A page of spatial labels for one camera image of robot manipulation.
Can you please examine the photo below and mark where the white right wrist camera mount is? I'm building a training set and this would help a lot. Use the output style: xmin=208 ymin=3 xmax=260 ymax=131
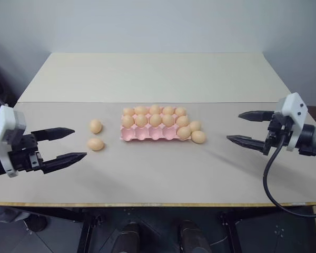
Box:
xmin=274 ymin=92 xmax=309 ymax=153

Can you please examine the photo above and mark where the black table leg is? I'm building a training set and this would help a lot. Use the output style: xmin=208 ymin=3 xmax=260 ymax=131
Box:
xmin=218 ymin=210 xmax=239 ymax=253
xmin=78 ymin=208 xmax=104 ymax=253

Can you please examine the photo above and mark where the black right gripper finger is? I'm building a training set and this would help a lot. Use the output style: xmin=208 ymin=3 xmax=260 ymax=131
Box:
xmin=238 ymin=110 xmax=276 ymax=123
xmin=226 ymin=134 xmax=269 ymax=153

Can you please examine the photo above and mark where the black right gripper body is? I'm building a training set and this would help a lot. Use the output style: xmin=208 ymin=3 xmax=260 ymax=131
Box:
xmin=262 ymin=113 xmax=296 ymax=156

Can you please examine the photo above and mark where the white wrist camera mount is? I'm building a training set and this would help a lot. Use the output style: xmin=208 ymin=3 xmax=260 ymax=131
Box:
xmin=274 ymin=92 xmax=309 ymax=153
xmin=0 ymin=105 xmax=27 ymax=179

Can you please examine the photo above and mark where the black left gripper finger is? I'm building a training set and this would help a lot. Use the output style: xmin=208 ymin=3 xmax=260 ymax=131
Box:
xmin=41 ymin=152 xmax=88 ymax=175
xmin=31 ymin=127 xmax=76 ymax=142

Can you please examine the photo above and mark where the dark rounded shape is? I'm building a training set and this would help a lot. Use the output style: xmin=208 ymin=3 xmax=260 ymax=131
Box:
xmin=177 ymin=219 xmax=212 ymax=253
xmin=111 ymin=221 xmax=149 ymax=253

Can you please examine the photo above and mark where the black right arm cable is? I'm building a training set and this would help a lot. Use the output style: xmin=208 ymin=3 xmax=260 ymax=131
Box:
xmin=262 ymin=141 xmax=316 ymax=218

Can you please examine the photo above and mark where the pink egg tray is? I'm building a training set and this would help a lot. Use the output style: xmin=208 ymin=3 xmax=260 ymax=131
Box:
xmin=120 ymin=106 xmax=192 ymax=143

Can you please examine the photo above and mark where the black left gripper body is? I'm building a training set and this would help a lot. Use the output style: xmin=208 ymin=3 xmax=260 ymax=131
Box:
xmin=8 ymin=132 xmax=46 ymax=173

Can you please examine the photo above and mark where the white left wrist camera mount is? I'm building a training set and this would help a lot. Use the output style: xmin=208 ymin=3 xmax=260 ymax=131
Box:
xmin=0 ymin=105 xmax=27 ymax=179

